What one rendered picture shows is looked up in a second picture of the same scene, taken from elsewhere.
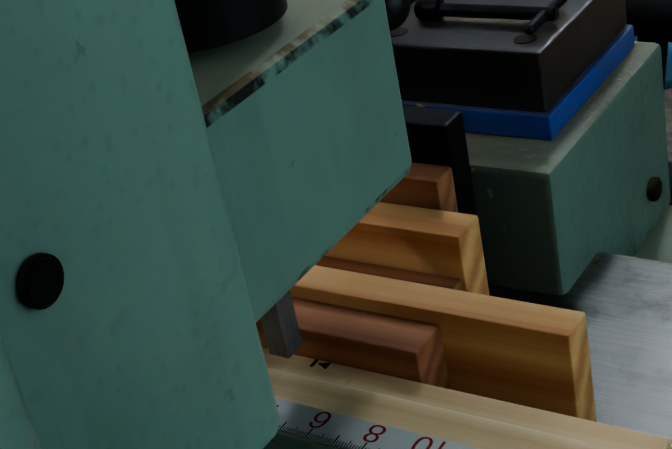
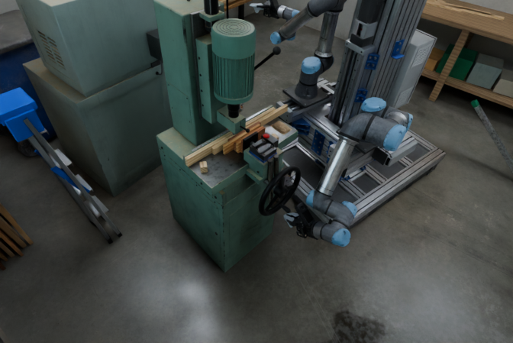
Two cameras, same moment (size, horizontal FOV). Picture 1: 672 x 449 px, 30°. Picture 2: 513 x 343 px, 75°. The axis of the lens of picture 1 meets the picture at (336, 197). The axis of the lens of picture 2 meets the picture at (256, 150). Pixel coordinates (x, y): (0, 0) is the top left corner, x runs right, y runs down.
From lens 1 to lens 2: 161 cm
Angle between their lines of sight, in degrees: 75
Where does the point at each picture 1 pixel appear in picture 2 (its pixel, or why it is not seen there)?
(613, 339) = (235, 159)
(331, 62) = (230, 121)
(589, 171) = (248, 156)
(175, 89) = (209, 107)
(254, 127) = (224, 118)
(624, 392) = (229, 157)
